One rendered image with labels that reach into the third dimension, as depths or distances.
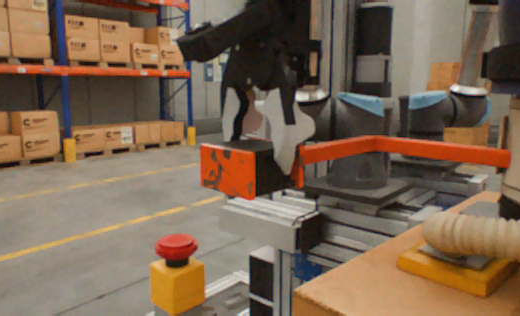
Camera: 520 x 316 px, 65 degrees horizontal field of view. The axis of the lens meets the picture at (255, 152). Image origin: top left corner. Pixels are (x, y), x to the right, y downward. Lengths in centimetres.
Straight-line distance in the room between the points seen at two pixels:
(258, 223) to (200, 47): 75
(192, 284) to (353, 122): 56
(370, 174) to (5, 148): 680
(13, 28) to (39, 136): 170
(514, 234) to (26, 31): 744
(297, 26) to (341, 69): 78
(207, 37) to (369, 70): 95
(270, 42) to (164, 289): 43
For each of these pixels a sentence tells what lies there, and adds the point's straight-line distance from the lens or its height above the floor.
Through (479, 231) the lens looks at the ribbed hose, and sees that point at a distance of 46.
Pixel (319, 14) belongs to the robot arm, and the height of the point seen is 145.
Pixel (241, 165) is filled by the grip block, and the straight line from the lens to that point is 42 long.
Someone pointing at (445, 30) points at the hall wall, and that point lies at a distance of 1123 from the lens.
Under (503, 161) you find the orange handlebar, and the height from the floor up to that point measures 120.
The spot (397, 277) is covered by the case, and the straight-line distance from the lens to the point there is 52.
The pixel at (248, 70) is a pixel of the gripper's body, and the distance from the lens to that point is 46.
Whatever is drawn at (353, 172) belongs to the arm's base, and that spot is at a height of 108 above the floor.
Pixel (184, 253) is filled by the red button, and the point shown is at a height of 103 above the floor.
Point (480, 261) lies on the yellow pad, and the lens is 54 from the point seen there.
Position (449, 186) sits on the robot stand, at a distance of 149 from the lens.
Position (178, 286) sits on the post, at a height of 98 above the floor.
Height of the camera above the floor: 129
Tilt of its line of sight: 9 degrees down
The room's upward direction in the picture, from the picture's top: straight up
